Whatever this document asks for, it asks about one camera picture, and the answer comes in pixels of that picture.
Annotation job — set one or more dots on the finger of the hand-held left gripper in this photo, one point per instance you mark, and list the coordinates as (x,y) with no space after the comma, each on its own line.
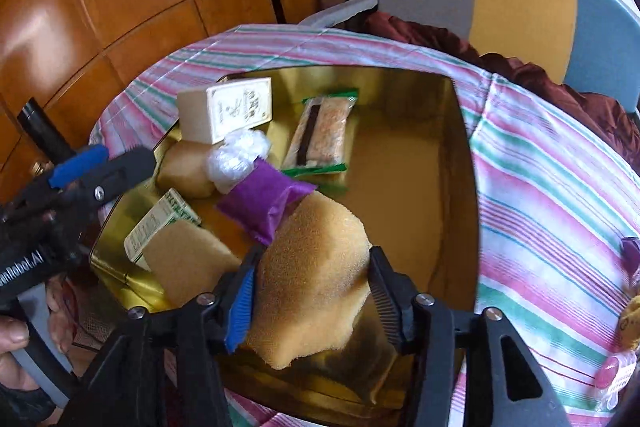
(120,174)
(77,164)

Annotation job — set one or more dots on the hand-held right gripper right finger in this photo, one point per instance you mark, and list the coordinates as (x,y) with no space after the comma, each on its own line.
(387,307)

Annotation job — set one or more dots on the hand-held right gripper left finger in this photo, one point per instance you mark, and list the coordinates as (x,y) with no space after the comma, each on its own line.
(242,302)

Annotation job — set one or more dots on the rectangular yellow sponge block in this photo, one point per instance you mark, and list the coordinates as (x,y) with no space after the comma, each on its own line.
(187,257)

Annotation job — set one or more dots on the floppy yellow sponge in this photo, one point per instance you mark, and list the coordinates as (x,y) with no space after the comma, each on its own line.
(310,277)

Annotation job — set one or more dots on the purple packet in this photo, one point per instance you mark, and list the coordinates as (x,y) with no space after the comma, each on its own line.
(257,202)
(632,254)

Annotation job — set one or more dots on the clear plastic bag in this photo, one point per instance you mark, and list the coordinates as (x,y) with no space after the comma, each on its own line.
(235,162)

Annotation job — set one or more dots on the gold metal tin box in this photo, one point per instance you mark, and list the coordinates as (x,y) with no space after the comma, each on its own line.
(400,187)

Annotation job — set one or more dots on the white soap box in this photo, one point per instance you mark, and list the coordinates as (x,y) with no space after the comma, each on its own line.
(225,109)

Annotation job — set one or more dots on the snack bar packet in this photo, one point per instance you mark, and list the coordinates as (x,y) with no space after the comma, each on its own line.
(322,132)

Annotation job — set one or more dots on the person's left hand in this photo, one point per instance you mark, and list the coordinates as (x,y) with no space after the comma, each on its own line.
(12,334)

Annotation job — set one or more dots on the green and white carton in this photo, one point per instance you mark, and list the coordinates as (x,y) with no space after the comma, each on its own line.
(155,224)

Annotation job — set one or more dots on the rounded yellow sponge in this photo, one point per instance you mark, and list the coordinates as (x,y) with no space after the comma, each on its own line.
(182,169)

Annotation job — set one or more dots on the pink translucent packet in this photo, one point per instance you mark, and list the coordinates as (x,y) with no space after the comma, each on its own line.
(617,374)

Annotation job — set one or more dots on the dark red blanket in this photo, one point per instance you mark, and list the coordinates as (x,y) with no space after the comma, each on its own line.
(550,87)

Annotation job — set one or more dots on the grey bed rail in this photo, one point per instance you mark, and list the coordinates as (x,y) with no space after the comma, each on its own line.
(340,11)

